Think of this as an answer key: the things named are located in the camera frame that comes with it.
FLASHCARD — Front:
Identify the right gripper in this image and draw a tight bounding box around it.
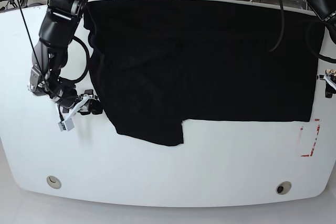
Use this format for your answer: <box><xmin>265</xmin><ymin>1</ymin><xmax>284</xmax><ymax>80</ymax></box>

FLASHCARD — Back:
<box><xmin>28</xmin><ymin>66</ymin><xmax>103</xmax><ymax>115</ymax></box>

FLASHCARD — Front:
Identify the table cable grommet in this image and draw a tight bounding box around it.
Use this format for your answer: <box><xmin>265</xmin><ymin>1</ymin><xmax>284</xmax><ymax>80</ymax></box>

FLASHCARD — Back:
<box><xmin>46</xmin><ymin>176</ymin><xmax>61</xmax><ymax>189</ymax></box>
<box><xmin>276</xmin><ymin>182</ymin><xmax>292</xmax><ymax>195</ymax></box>

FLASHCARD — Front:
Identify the right table cable grommet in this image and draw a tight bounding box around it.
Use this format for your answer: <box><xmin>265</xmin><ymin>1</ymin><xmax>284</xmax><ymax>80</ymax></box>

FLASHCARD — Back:
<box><xmin>276</xmin><ymin>182</ymin><xmax>292</xmax><ymax>195</ymax></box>

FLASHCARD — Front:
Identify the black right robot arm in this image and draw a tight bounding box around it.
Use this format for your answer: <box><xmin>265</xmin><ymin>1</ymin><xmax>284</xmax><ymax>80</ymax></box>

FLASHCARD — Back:
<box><xmin>29</xmin><ymin>0</ymin><xmax>103</xmax><ymax>115</ymax></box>

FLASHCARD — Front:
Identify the red tape rectangle marking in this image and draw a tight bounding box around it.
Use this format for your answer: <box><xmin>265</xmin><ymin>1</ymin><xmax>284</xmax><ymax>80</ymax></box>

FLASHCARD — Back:
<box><xmin>296</xmin><ymin>119</ymin><xmax>322</xmax><ymax>157</ymax></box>

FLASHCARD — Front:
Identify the left table cable grommet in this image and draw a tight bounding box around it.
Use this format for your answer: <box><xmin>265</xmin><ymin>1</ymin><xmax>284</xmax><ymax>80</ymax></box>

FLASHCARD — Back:
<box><xmin>46</xmin><ymin>176</ymin><xmax>61</xmax><ymax>189</ymax></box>

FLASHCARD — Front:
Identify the black T-shirt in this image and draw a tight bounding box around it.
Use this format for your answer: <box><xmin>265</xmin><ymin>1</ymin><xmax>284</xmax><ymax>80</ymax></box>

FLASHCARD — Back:
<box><xmin>84</xmin><ymin>0</ymin><xmax>324</xmax><ymax>146</ymax></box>

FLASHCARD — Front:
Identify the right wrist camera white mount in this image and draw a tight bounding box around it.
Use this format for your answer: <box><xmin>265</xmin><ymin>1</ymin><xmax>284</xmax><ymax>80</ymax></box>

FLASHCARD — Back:
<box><xmin>58</xmin><ymin>94</ymin><xmax>90</xmax><ymax>131</ymax></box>

